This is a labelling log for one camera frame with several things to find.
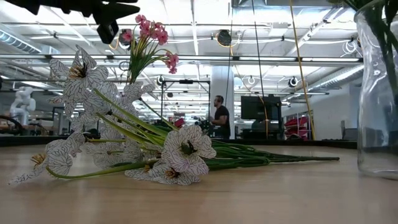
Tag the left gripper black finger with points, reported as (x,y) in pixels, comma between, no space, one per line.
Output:
(115,11)

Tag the pink artificial tulip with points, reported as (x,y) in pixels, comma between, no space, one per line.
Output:
(127,35)

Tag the pink blossom flower bunch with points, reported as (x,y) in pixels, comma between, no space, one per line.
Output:
(146,28)

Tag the white veined flower bunch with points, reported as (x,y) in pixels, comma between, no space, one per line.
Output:
(186,155)

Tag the clear glass vase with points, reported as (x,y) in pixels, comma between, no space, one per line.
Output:
(373,124)

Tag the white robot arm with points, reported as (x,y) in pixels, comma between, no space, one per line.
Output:
(23,102)

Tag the white square pillar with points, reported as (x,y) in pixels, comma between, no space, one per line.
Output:
(222,81)

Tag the red background box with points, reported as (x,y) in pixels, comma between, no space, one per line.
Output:
(179,122)

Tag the person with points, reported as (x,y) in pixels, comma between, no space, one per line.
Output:
(222,119)

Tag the long horizontal light bar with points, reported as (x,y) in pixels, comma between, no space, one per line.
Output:
(264,58)

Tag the black monitor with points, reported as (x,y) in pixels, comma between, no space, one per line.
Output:
(255,107)

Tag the red storage bins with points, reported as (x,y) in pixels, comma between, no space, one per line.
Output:
(295,123)

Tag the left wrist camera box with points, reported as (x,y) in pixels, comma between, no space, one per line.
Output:
(107,31)

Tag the black background station frame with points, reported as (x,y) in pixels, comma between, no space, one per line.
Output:
(186,81)

